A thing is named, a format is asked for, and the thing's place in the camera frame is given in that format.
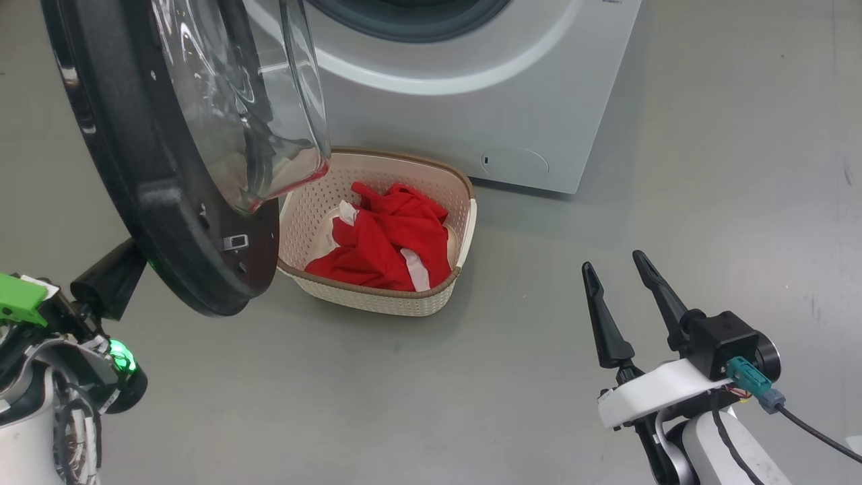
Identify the black round glass washer door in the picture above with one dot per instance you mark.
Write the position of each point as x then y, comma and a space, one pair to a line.
155, 222

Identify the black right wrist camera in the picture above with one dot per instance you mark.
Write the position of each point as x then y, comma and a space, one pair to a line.
724, 340

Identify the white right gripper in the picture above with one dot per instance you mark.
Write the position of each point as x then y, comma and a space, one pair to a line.
653, 397

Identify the cream perforated laundry basket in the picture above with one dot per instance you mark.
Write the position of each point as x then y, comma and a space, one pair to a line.
310, 222

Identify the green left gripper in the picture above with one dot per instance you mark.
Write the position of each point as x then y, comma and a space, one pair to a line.
20, 300

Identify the red garment with white stripe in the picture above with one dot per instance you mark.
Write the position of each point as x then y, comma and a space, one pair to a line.
384, 242

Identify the white front-load washing machine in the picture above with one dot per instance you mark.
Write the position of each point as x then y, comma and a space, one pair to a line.
485, 101

